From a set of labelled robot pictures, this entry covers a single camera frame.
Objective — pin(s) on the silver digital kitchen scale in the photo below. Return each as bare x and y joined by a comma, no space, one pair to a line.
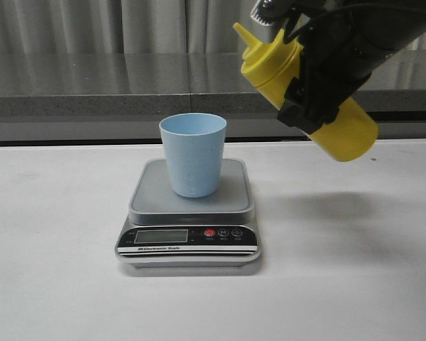
170,234

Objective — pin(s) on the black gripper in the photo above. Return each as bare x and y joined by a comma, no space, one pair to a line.
326,33

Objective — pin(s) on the light blue plastic cup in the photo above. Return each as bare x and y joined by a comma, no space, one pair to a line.
193,144

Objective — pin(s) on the yellow squeeze bottle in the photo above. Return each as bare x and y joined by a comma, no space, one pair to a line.
270,67

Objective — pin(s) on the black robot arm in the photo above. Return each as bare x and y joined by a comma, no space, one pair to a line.
384,29

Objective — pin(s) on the grey curtain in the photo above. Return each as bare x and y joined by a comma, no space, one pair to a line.
174,27

